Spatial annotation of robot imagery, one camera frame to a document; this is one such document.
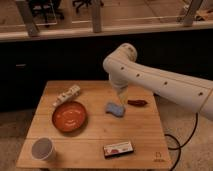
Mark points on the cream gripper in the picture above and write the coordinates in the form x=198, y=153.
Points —
x=123, y=96

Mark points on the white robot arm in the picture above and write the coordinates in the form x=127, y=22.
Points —
x=191, y=92

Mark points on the orange ceramic bowl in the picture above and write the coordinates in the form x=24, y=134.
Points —
x=69, y=116

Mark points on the blue sponge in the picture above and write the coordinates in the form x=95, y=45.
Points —
x=115, y=109

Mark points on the red chili pepper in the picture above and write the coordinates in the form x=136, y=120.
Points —
x=137, y=103

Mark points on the wooden table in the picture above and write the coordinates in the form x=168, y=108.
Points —
x=83, y=149

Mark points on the red and white box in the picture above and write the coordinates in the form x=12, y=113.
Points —
x=117, y=149

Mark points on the white paper cup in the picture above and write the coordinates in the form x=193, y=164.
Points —
x=43, y=149

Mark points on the black office chair right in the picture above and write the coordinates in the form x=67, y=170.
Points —
x=77, y=4

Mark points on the black office chair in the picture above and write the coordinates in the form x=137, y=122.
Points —
x=45, y=7
x=77, y=4

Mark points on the dark cabinet counter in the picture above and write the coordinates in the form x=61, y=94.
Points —
x=26, y=66

